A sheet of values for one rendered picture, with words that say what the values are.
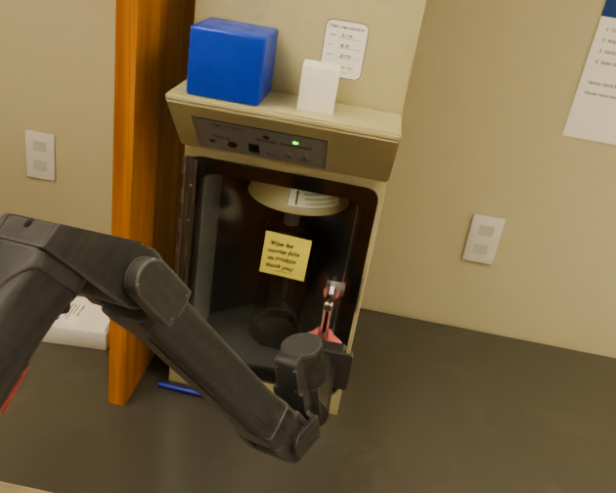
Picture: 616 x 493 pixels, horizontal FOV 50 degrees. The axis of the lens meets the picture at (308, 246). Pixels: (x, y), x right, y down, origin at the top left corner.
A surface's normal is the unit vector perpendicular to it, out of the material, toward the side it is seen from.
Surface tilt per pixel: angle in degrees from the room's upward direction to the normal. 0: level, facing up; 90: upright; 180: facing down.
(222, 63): 90
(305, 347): 16
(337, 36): 90
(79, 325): 0
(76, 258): 76
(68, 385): 0
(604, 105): 90
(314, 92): 90
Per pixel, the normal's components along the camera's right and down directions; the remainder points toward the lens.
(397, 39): -0.13, 0.42
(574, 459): 0.14, -0.89
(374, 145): -0.19, 0.93
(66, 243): 0.83, 0.14
